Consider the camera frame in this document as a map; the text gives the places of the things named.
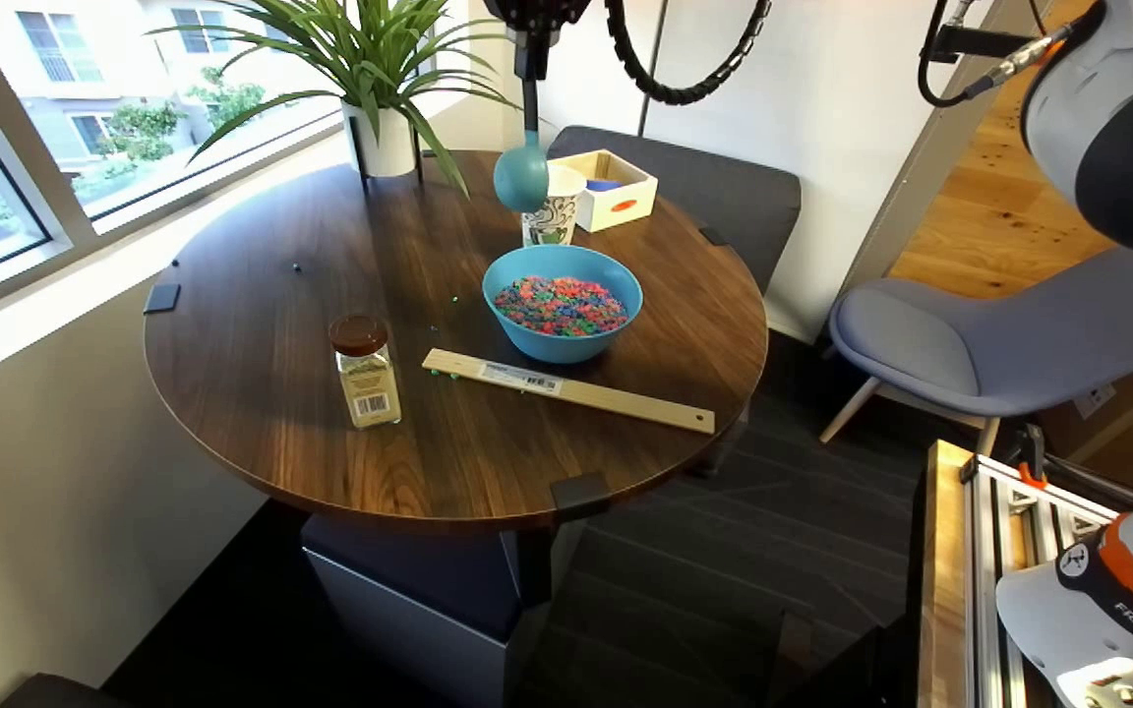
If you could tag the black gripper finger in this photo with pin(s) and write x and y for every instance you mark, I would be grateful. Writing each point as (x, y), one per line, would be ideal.
(525, 56)

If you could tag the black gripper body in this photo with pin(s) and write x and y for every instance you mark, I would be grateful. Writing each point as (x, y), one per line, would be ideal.
(537, 12)

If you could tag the blue measuring spoon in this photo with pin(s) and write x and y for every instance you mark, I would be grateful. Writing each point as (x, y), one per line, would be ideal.
(520, 172)

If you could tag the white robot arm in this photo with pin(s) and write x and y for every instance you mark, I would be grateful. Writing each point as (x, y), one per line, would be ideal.
(1073, 614)

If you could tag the white wooden box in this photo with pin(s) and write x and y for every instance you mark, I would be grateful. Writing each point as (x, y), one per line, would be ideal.
(611, 195)

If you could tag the blue bowl with cereal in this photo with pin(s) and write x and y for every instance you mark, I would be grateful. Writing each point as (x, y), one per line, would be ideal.
(559, 304)

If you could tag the green potted plant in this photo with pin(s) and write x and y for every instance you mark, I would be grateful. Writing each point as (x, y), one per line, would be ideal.
(377, 61)

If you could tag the blue tape roll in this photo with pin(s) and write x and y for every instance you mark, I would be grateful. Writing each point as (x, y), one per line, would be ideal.
(602, 186)

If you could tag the patterned paper cup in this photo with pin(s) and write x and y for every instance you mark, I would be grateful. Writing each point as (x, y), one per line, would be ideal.
(554, 221)

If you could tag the dark grey sofa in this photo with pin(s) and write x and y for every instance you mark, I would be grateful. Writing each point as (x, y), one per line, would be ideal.
(733, 204)

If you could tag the round wooden table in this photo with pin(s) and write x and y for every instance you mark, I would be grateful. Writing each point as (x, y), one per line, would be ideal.
(244, 360)

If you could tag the spice jar brown lid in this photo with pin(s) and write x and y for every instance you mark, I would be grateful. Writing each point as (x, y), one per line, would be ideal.
(367, 372)

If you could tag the black table clip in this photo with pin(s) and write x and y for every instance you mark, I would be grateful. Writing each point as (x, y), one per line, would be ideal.
(167, 292)
(577, 495)

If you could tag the black table clip front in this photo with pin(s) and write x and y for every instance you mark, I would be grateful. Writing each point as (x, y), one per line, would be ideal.
(577, 495)

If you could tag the grey blue chair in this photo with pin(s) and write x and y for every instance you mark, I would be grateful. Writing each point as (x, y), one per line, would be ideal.
(986, 360)

